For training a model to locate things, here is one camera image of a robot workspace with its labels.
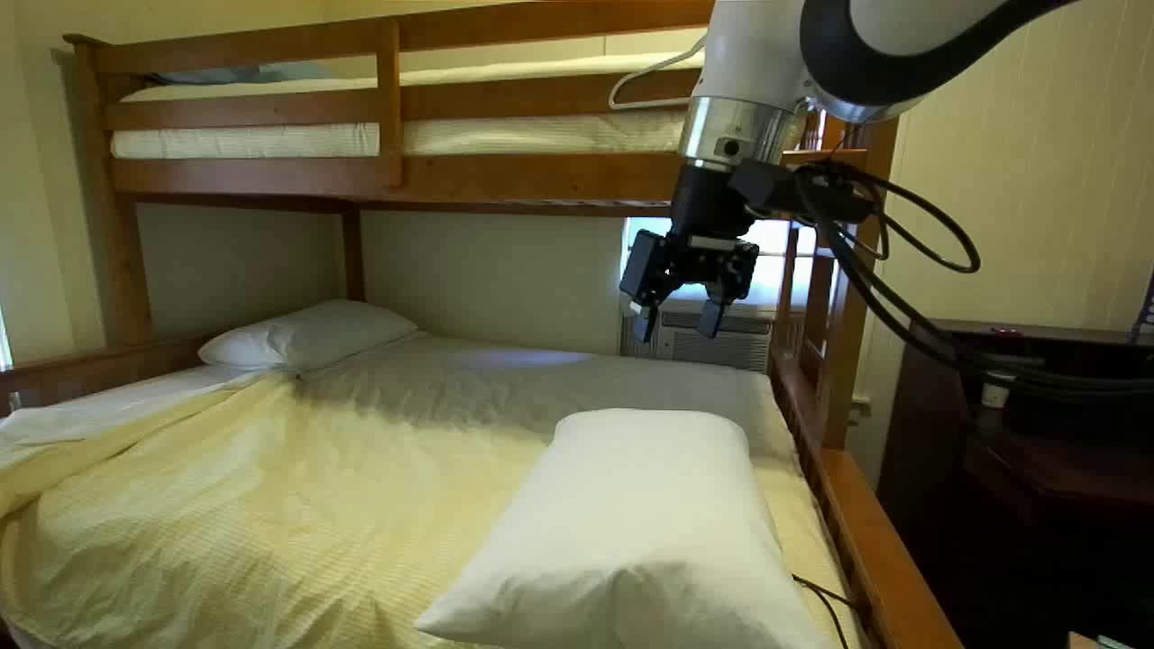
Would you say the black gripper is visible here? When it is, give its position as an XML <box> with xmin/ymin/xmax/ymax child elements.
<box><xmin>639</xmin><ymin>159</ymin><xmax>763</xmax><ymax>344</ymax></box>

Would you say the large white pillow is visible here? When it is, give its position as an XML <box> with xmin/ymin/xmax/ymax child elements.
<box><xmin>412</xmin><ymin>408</ymin><xmax>831</xmax><ymax>649</ymax></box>

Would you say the flat white pillow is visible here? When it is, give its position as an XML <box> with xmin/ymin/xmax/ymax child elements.
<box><xmin>194</xmin><ymin>299</ymin><xmax>420</xmax><ymax>376</ymax></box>

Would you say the dark wooden desk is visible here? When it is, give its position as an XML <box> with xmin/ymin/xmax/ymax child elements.
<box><xmin>875</xmin><ymin>314</ymin><xmax>1154</xmax><ymax>649</ymax></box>

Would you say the pale yellow bed sheet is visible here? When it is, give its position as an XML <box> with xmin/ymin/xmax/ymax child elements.
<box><xmin>0</xmin><ymin>328</ymin><xmax>869</xmax><ymax>649</ymax></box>

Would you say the upper bunk mattress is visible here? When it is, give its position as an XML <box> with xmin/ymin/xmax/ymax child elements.
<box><xmin>108</xmin><ymin>27</ymin><xmax>706</xmax><ymax>161</ymax></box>

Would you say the dark blue bedding item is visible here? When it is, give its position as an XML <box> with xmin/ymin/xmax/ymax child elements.
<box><xmin>147</xmin><ymin>61</ymin><xmax>292</xmax><ymax>91</ymax></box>

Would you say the white wall radiator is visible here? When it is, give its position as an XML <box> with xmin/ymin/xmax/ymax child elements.
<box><xmin>620</xmin><ymin>299</ymin><xmax>783</xmax><ymax>376</ymax></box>

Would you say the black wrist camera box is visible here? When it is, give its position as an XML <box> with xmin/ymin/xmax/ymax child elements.
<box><xmin>616</xmin><ymin>227</ymin><xmax>679</xmax><ymax>308</ymax></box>

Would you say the wooden bunk bed frame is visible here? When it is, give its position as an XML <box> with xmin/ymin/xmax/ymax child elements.
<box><xmin>0</xmin><ymin>0</ymin><xmax>966</xmax><ymax>649</ymax></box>

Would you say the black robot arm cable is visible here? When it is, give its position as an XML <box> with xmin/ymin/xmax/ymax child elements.
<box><xmin>787</xmin><ymin>159</ymin><xmax>1154</xmax><ymax>408</ymax></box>

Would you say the thin loose black cable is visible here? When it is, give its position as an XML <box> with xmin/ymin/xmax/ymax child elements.
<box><xmin>790</xmin><ymin>569</ymin><xmax>864</xmax><ymax>649</ymax></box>

